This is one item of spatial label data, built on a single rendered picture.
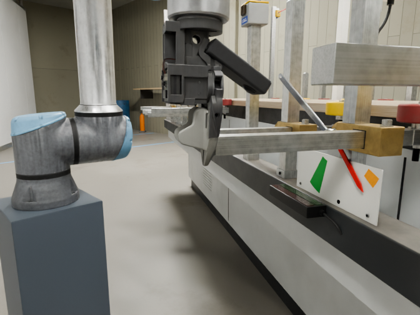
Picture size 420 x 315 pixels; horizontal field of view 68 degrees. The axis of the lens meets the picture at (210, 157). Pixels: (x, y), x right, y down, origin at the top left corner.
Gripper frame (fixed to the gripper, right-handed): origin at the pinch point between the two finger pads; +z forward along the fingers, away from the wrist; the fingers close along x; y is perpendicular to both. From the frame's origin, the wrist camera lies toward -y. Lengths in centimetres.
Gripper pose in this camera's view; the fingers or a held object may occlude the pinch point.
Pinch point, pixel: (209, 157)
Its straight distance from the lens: 50.0
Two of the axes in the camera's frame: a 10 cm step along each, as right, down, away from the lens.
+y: -9.6, 0.3, -2.6
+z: -0.2, 9.8, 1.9
